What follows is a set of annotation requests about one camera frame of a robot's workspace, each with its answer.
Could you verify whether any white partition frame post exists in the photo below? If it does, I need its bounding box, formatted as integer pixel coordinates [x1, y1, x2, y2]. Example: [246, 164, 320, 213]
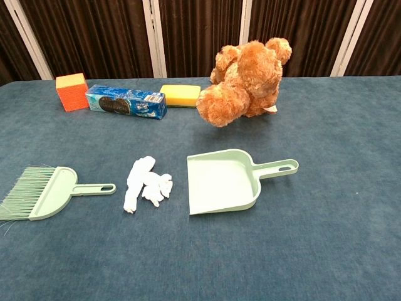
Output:
[4, 0, 54, 81]
[238, 0, 253, 48]
[142, 0, 167, 78]
[330, 0, 367, 77]

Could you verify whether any orange and yellow cube sponge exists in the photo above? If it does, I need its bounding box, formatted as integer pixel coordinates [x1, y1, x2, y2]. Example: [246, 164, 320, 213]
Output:
[55, 72, 90, 113]

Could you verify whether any dark brown pleated curtain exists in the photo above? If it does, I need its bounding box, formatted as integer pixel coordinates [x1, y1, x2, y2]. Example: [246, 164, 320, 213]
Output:
[0, 0, 401, 83]

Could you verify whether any blue-green table cover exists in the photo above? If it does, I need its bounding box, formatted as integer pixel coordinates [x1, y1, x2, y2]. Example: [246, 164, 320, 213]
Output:
[0, 75, 401, 301]

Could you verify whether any mint green dustpan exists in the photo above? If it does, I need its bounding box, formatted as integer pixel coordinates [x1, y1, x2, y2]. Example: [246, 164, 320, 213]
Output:
[187, 149, 300, 216]

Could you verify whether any blue cookie box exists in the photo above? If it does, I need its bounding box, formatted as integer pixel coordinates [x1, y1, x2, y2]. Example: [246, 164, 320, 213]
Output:
[85, 84, 168, 121]

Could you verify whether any mint green hand broom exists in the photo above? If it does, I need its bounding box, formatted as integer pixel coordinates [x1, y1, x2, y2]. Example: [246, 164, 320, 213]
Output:
[0, 166, 117, 233]

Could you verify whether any brown teddy bear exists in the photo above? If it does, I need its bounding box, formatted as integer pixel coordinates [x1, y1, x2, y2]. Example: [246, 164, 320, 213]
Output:
[196, 37, 293, 128]

